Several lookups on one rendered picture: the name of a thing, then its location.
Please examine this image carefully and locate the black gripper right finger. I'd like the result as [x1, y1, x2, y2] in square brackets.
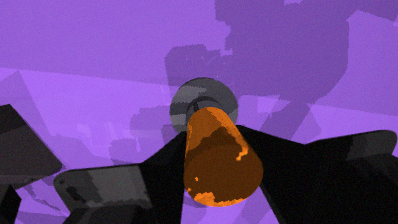
[235, 125, 398, 224]

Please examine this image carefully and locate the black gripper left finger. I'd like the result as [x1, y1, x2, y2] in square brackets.
[53, 131, 187, 224]

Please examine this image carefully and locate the orange knob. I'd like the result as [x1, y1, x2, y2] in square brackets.
[183, 107, 263, 207]

